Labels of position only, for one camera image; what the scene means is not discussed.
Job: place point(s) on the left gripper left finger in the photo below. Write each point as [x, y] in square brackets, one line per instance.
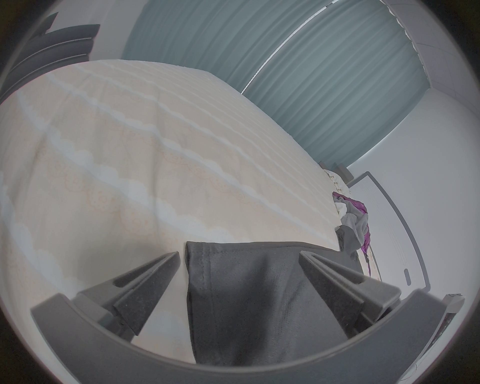
[150, 285]

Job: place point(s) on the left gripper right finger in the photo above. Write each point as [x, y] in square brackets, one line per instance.
[330, 288]

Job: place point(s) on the black T-shirt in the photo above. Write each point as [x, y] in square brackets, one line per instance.
[243, 300]

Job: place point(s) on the bed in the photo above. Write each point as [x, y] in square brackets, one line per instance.
[150, 150]

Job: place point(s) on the grey garment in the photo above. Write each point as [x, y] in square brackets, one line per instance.
[358, 225]

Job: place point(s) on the white garment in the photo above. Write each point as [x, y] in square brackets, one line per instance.
[341, 207]

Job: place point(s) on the purple satin garment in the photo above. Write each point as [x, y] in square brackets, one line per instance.
[360, 207]

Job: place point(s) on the white printed pillow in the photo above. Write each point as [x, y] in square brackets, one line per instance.
[335, 182]

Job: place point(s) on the grey bedside table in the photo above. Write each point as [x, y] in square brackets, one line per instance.
[339, 168]

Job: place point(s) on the blue-green curtain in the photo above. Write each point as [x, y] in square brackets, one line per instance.
[210, 37]
[345, 97]

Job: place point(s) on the black chest of drawers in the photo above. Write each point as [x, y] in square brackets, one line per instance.
[56, 48]

